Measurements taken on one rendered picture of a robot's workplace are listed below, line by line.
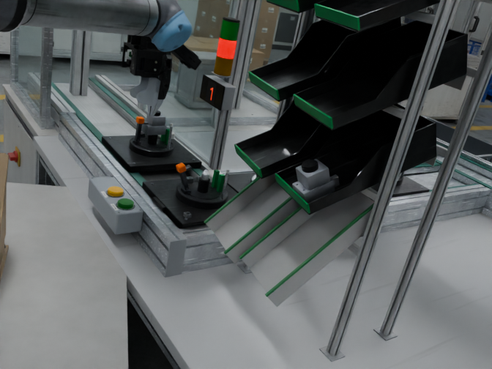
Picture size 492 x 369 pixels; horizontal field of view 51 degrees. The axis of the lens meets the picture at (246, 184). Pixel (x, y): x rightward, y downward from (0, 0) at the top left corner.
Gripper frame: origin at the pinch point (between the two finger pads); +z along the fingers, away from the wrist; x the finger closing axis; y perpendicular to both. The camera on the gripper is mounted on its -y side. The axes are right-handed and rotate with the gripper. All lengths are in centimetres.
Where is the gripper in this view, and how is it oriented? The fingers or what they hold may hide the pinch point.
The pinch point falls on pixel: (154, 110)
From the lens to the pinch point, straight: 117.4
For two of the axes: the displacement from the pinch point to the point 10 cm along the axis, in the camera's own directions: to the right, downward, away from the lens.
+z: -1.9, 9.0, 4.0
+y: -8.2, 0.8, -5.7
